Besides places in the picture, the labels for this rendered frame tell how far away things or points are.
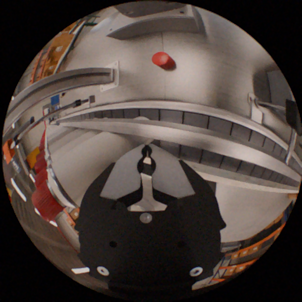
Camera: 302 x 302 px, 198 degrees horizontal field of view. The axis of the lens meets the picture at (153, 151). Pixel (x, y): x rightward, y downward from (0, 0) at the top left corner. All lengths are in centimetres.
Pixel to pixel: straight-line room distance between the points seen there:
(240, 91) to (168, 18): 20
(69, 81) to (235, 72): 32
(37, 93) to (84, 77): 13
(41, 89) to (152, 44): 25
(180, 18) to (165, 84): 18
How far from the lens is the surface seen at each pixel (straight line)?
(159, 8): 25
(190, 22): 24
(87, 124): 16
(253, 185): 19
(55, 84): 24
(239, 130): 16
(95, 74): 29
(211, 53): 23
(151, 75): 23
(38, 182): 15
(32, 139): 810
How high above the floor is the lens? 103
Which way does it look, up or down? 49 degrees down
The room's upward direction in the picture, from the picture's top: 135 degrees counter-clockwise
